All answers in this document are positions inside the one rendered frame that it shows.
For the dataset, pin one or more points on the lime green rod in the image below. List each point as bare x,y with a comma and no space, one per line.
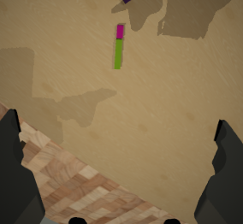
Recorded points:
118,54

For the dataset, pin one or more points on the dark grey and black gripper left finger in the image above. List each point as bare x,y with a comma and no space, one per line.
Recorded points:
20,200

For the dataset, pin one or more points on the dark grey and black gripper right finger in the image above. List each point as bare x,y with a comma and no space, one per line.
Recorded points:
222,199

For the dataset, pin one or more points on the magenta rod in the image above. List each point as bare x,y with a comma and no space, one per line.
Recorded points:
119,33

